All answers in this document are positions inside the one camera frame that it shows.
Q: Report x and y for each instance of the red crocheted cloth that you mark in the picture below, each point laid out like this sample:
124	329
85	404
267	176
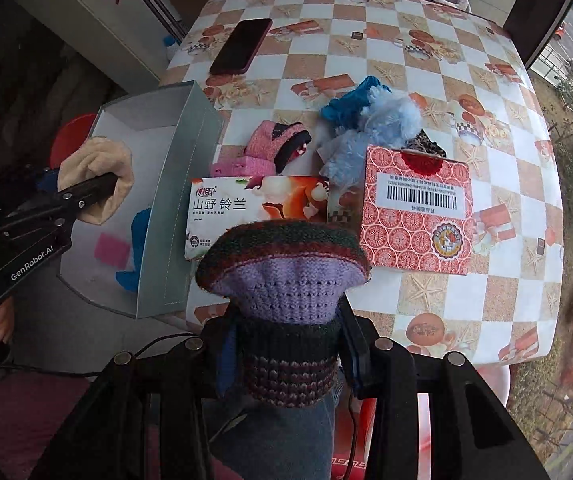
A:
419	162

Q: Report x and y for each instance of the light blue fuzzy sock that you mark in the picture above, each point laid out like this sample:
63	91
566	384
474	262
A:
386	115

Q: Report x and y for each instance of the red round stool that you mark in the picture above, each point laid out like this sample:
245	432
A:
74	132

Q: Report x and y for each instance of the dark smartphone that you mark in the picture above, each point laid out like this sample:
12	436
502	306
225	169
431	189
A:
241	45

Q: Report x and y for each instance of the leopard print cloth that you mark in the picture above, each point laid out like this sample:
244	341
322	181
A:
424	142

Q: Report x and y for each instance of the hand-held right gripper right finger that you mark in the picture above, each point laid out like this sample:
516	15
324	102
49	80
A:
351	360

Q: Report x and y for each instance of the floral tissue box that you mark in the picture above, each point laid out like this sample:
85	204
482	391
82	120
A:
226	205

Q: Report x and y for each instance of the dark blue sock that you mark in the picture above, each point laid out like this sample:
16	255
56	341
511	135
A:
344	102

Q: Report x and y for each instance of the person's left hand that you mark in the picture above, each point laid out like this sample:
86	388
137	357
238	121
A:
2	321

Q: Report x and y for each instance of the white cabinet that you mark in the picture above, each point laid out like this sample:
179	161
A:
91	5

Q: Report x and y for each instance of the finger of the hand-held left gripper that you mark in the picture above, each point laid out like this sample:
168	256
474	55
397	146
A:
48	180
84	194

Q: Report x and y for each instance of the beige sock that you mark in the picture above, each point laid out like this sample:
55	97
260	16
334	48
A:
101	157

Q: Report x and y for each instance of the person's jeans legs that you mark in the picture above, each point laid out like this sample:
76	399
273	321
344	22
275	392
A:
276	440

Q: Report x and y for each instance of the red patterned box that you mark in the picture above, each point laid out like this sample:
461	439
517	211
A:
406	245

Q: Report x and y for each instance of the checkered printed tablecloth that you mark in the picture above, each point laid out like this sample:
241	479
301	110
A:
391	35

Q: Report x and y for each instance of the purple knitted sock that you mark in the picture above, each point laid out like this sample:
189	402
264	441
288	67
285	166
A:
286	285

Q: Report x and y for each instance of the red white plastic stool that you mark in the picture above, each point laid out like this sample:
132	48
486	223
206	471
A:
491	380

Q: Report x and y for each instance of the grey cardboard box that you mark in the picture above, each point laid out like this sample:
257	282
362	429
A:
186	170

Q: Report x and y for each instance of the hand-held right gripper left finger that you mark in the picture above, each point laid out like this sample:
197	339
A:
224	365

